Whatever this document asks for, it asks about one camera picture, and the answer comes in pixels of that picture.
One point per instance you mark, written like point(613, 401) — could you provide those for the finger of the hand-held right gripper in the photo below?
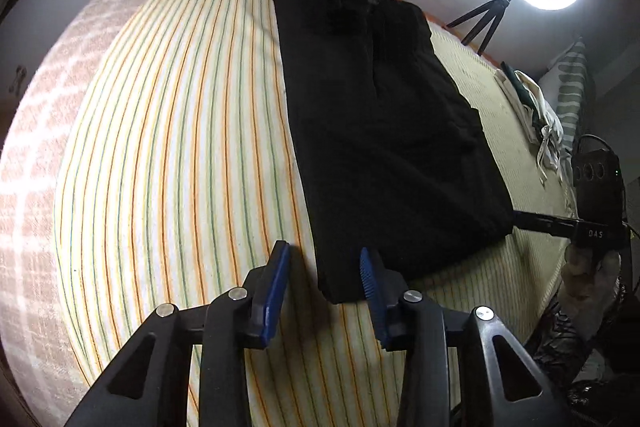
point(545, 222)

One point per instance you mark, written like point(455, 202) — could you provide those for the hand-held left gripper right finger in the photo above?
point(370, 292)

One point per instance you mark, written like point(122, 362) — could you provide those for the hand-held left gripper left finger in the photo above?
point(272, 292)

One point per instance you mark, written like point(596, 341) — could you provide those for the black t-shirt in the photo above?
point(380, 132)

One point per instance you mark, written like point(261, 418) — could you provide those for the pile of folded clothes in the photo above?
point(547, 127)

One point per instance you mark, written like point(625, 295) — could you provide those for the person's right hand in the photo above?
point(590, 287)

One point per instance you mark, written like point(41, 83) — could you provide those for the green patterned pillow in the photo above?
point(572, 82)

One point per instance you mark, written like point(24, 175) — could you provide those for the dark green cloth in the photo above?
point(525, 94)

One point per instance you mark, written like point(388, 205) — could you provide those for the dark patterned clothing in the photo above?
point(600, 382)

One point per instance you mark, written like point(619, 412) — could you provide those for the striped bed mat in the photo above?
point(200, 132)

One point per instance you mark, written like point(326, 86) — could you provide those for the small black tripod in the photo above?
point(487, 17)

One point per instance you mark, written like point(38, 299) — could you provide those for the pink plaid bed sheet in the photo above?
point(35, 187)

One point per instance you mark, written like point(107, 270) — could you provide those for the metal door stopper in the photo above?
point(16, 79)

